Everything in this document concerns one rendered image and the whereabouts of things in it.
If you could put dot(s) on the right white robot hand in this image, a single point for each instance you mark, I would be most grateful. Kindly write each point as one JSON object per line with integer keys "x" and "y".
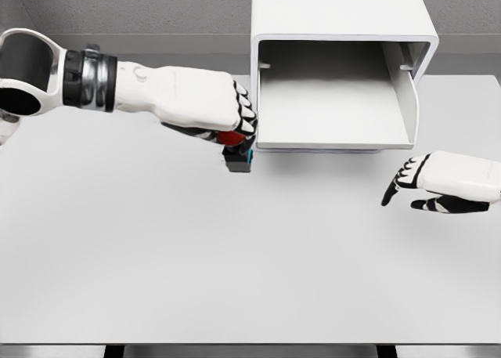
{"x": 450, "y": 174}

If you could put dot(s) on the red black load switch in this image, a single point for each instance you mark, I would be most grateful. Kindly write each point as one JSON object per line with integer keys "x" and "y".
{"x": 236, "y": 154}

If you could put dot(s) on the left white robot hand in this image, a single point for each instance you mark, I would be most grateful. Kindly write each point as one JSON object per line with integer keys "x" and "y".
{"x": 203, "y": 95}

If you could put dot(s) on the white tabletop storage cabinet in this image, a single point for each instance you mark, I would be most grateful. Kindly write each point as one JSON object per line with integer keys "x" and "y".
{"x": 336, "y": 17}

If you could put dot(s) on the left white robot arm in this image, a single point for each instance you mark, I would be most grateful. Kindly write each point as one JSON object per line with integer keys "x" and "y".
{"x": 58, "y": 80}

